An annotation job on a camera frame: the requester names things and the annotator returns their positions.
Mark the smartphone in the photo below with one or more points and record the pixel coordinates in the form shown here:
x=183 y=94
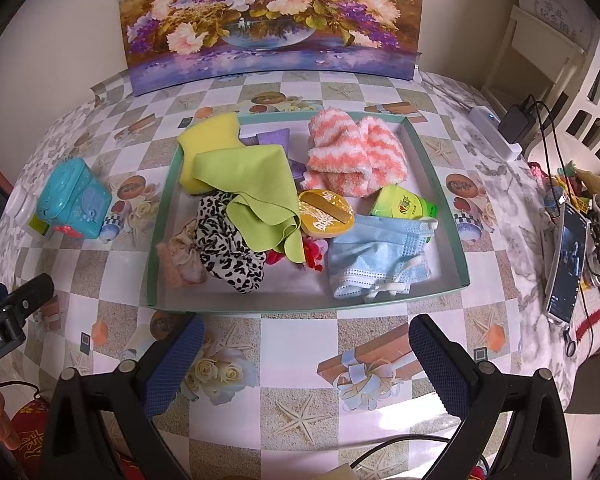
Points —
x=567 y=265

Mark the pink white fuzzy socks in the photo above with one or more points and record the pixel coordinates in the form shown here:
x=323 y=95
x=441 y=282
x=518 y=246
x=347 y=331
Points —
x=350 y=155

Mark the white bottle green label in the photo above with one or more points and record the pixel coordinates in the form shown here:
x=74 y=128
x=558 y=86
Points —
x=25 y=207

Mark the blue face mask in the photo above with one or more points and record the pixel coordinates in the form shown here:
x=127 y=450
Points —
x=370 y=255

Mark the black charger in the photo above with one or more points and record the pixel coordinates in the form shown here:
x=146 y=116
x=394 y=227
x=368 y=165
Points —
x=517 y=125

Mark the teal toy case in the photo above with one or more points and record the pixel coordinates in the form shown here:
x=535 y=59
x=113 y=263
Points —
x=70 y=195

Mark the pile of small trinkets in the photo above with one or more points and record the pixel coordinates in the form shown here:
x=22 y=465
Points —
x=595 y=200

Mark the pink floral scrunchie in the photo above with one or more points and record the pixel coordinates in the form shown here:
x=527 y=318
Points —
x=180 y=265

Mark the purple cloth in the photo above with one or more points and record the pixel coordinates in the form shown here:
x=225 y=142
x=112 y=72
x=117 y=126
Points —
x=275 y=137

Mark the red printed cloth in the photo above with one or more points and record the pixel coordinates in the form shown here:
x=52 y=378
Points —
x=30 y=440

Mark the yellow round tin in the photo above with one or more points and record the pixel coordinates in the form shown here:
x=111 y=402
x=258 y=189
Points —
x=325 y=215

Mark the flower painting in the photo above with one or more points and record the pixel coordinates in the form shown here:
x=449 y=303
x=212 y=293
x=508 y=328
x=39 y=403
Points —
x=270 y=20

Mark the white tray teal rim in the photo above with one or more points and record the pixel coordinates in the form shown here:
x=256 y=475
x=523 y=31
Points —
x=300 y=285

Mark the white power strip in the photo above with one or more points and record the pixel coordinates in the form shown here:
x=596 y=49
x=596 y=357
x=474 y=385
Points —
x=485 y=120

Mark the yellow sponge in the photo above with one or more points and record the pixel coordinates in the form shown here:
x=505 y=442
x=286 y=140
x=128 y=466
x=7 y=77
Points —
x=210 y=140

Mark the green cloth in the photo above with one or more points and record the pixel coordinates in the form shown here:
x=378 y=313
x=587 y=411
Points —
x=245 y=175

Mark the person's left hand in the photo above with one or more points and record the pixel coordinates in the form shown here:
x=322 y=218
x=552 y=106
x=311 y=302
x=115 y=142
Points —
x=2 y=430

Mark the leopard print scrunchie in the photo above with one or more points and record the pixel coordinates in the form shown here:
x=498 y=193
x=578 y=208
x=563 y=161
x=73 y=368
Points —
x=225 y=250

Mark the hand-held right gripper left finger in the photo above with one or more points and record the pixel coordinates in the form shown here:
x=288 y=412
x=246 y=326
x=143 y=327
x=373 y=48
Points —
x=175 y=365

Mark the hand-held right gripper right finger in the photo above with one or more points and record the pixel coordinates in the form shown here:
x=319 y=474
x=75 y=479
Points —
x=437 y=365

